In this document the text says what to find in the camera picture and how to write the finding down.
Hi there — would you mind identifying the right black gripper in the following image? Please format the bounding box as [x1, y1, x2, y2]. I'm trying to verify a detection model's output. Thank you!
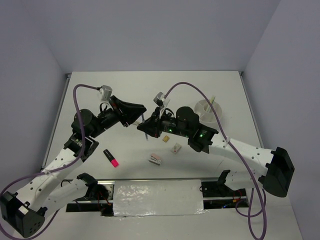
[137, 106, 190, 138]

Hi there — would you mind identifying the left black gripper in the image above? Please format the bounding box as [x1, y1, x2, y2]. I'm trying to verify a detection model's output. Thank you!
[89, 95, 147, 138]

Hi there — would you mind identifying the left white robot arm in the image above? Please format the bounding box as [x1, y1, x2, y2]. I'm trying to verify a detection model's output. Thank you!
[0, 95, 147, 240]

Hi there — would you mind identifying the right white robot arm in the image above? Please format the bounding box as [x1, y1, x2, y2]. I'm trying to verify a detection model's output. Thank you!
[137, 106, 295, 198]

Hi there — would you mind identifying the beige eraser block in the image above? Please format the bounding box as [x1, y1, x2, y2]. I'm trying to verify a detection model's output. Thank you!
[132, 121, 140, 126]

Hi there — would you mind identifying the small yellow eraser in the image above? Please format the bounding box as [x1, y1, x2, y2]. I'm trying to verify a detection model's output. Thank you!
[162, 135, 170, 143]

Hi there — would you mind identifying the white red small box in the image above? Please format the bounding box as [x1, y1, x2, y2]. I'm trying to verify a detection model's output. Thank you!
[170, 142, 182, 154]

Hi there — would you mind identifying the pink black highlighter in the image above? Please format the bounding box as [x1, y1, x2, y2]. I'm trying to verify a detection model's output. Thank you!
[103, 149, 119, 168]

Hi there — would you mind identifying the white round divided container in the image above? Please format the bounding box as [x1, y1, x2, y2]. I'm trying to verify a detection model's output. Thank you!
[193, 99, 223, 124]

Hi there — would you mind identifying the silver foil cover plate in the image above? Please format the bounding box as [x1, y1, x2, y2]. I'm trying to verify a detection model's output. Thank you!
[113, 179, 205, 217]

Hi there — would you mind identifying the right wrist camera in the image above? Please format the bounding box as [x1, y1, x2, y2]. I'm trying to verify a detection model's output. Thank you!
[153, 92, 171, 118]

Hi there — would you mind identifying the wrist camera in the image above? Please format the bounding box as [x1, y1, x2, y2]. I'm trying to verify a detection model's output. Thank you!
[153, 92, 171, 118]
[97, 85, 113, 103]

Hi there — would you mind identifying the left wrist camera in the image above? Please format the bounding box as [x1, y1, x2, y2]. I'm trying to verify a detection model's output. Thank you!
[97, 85, 113, 103]

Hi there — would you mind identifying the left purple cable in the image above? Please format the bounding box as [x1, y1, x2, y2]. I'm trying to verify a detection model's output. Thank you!
[0, 84, 101, 240]

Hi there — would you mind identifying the purple cable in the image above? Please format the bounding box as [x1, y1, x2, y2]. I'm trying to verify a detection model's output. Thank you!
[0, 84, 101, 240]
[163, 81, 267, 240]

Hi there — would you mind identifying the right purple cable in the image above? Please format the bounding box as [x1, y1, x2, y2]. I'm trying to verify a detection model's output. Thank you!
[163, 81, 267, 240]

